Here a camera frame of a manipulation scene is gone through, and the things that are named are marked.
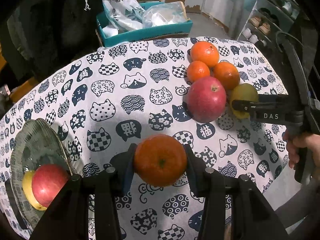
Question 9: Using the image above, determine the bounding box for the yellow green pear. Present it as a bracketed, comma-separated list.
[229, 83, 259, 119]

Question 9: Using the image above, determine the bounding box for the large red apple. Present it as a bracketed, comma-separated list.
[185, 76, 227, 123]

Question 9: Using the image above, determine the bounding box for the large orange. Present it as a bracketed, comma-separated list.
[133, 134, 187, 187]

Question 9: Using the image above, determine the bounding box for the small mandarin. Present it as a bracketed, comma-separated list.
[187, 61, 210, 83]

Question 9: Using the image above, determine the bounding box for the person's right hand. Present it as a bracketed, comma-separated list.
[283, 130, 320, 168]

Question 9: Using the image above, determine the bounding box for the green glass fruit bowl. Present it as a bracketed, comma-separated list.
[10, 118, 76, 231]

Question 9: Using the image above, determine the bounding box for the cat pattern tablecloth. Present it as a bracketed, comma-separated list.
[1, 37, 288, 239]

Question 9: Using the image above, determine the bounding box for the shoe rack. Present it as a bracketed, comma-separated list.
[237, 0, 300, 48]

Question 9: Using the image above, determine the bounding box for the clear plastic bag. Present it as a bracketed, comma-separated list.
[142, 1, 189, 29]

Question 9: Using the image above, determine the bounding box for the teal storage box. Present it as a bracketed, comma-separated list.
[96, 11, 193, 47]

